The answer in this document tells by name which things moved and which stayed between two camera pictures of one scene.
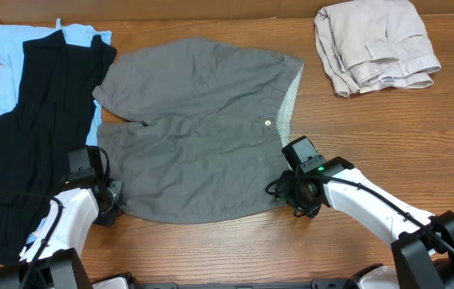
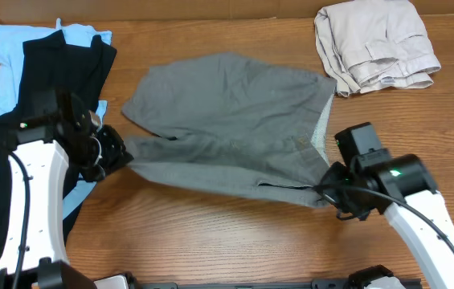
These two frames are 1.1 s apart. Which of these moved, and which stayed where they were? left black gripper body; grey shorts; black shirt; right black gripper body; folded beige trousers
Moved: right black gripper body; grey shorts; left black gripper body
Stayed: black shirt; folded beige trousers
